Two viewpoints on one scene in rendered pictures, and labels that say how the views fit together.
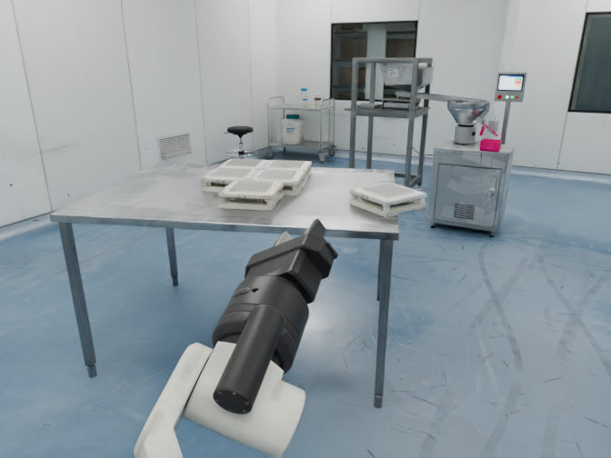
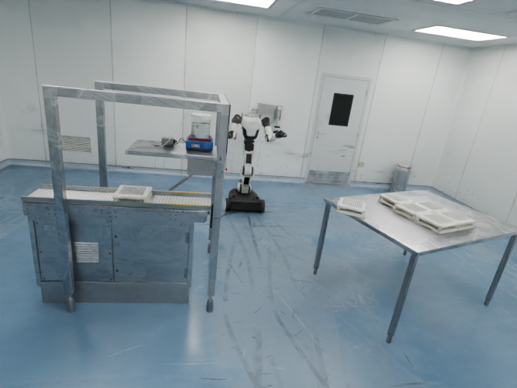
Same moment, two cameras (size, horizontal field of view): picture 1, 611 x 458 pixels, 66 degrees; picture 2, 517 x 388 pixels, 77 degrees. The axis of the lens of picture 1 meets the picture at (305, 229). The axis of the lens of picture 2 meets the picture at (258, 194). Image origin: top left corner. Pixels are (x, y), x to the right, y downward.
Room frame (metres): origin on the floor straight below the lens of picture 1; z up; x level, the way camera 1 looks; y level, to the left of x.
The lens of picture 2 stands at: (3.75, -2.77, 1.92)
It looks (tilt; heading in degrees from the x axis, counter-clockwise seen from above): 20 degrees down; 142
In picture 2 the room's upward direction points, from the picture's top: 7 degrees clockwise
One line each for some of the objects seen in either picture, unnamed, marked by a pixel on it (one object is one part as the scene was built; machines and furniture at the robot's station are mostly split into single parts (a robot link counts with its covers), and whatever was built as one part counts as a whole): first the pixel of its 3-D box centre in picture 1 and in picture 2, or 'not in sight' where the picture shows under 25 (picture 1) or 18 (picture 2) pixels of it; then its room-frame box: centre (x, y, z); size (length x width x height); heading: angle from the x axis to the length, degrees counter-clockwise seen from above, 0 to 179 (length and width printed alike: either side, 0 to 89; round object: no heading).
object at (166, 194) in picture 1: (249, 191); (420, 215); (2.39, 0.29, 0.85); 1.50 x 1.10 x 0.04; 81
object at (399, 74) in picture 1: (408, 133); not in sight; (5.10, -1.10, 0.75); 1.43 x 1.06 x 1.50; 62
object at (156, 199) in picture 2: not in sight; (123, 202); (1.27, -2.15, 0.89); 1.35 x 0.25 x 0.05; 62
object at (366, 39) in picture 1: (371, 62); not in sight; (7.45, -0.97, 1.43); 1.32 x 0.01 x 1.11; 62
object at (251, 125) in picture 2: not in sight; (250, 126); (-0.18, 0.01, 1.23); 0.34 x 0.30 x 0.36; 62
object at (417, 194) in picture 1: (387, 193); (351, 204); (2.07, -0.37, 0.93); 0.25 x 0.24 x 0.02; 124
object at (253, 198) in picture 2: not in sight; (244, 193); (-0.16, 0.00, 0.19); 0.64 x 0.52 x 0.33; 152
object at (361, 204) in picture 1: (386, 203); (351, 209); (2.07, -0.37, 0.88); 0.24 x 0.24 x 0.02; 34
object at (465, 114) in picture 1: (473, 123); not in sight; (4.34, -1.51, 0.95); 0.49 x 0.36 x 0.37; 62
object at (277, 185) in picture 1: (252, 189); (396, 199); (2.14, 0.25, 0.93); 0.25 x 0.24 x 0.02; 171
